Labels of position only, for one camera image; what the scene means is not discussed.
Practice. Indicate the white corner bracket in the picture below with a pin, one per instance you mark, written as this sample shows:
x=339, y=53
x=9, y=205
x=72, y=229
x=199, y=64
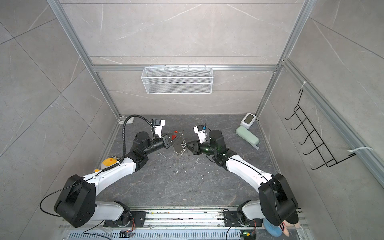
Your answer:
x=121, y=120

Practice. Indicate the boy plush doll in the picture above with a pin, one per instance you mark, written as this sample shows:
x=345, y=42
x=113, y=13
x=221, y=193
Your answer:
x=277, y=231

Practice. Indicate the black wire hook rack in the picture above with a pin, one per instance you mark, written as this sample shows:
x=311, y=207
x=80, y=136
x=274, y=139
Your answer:
x=314, y=137

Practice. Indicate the white digital timer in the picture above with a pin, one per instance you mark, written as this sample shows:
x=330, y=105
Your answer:
x=248, y=120

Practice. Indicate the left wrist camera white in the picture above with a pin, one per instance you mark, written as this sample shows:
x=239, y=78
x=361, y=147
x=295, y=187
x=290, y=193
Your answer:
x=157, y=126

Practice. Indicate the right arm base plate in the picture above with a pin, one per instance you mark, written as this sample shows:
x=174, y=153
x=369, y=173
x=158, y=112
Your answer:
x=231, y=219

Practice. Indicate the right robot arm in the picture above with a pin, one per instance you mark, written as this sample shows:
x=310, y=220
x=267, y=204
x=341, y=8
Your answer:
x=277, y=204

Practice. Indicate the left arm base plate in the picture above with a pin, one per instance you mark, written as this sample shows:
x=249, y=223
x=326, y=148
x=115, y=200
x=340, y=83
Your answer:
x=128, y=220

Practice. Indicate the yellow plush toy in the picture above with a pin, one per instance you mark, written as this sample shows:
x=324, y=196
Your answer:
x=106, y=163

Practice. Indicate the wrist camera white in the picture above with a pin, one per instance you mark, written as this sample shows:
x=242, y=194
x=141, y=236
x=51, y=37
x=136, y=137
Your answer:
x=200, y=130
x=157, y=126

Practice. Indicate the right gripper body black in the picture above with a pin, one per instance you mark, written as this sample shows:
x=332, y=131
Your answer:
x=197, y=148

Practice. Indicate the white wire mesh basket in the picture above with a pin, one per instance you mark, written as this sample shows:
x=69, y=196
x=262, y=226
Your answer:
x=178, y=80

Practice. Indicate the grey key organizer red handle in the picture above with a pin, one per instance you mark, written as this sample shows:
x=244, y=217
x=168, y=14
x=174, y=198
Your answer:
x=179, y=143

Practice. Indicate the green eyeglass case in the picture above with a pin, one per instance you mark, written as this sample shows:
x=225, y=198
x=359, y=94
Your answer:
x=249, y=137

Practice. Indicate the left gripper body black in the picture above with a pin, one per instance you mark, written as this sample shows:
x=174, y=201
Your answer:
x=165, y=141

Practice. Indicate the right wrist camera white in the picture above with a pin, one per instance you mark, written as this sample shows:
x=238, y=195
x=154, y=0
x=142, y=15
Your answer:
x=200, y=130

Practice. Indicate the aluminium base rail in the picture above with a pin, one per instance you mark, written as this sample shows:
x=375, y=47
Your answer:
x=169, y=223

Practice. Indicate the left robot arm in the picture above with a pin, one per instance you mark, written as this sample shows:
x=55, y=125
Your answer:
x=77, y=202

